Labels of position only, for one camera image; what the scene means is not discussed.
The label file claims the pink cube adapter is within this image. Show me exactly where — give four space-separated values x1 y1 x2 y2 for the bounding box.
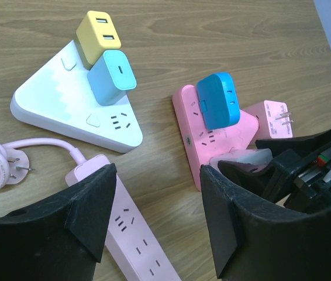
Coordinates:
243 100 294 145

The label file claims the white cube charger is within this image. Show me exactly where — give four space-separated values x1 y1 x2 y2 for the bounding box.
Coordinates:
209 149 273 169

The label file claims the white triangular power strip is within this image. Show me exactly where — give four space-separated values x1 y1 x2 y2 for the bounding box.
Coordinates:
10 41 143 153

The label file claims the pink coiled power cord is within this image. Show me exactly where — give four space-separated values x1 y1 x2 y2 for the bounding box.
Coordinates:
0 138 88 196

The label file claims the yellow usb charger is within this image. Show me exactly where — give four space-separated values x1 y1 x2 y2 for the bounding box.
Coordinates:
75 11 122 70

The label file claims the teal usb charger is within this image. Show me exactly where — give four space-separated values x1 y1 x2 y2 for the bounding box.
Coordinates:
87 50 137 106

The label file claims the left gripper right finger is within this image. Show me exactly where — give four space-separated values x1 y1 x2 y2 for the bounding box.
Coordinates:
200 166 331 280

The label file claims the pink long power strip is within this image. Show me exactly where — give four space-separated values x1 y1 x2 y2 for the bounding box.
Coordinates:
64 154 182 281

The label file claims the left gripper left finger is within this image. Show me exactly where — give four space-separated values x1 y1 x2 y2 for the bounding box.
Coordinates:
0 164 116 280

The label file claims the pink triangular power strip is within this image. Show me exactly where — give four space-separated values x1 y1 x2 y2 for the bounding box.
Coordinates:
172 85 258 190

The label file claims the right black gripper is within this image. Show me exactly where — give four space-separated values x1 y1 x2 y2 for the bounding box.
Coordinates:
217 129 331 214

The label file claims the blue plug adapter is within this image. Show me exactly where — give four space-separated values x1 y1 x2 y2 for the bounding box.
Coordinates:
196 72 240 131

